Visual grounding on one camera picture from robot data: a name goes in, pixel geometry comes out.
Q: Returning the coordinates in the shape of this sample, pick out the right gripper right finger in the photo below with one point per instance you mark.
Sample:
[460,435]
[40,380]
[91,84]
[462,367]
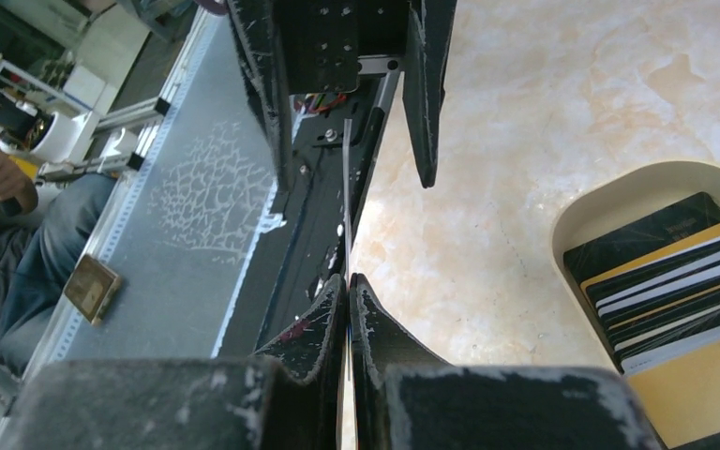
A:
[408,397]

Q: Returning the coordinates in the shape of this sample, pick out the seated person in jeans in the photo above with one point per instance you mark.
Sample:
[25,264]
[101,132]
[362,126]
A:
[36,262]

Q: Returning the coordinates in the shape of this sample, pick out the yellow card in holder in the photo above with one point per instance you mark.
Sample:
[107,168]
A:
[690,242]

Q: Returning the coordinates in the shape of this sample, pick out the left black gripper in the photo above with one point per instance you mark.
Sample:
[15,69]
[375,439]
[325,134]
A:
[304,47]

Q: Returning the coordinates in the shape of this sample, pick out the small brown box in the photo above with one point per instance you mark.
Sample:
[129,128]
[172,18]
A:
[91,288]

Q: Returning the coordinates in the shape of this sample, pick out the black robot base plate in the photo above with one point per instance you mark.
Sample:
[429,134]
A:
[300,241]

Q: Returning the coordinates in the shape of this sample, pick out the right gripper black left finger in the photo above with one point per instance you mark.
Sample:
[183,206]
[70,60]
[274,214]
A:
[283,396]

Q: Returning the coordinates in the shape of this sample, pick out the black card in holder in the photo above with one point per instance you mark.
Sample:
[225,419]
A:
[638,238]

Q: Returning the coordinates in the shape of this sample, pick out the cream card holder tray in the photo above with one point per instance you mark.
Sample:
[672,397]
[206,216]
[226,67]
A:
[659,325]

